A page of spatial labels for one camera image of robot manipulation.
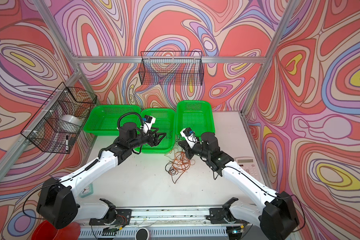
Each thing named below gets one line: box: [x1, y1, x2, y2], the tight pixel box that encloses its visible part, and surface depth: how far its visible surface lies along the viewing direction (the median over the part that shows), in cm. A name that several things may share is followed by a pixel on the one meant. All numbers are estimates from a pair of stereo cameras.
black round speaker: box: [135, 227, 150, 240], surface depth 66 cm
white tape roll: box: [59, 114, 84, 126], surface depth 75 cm
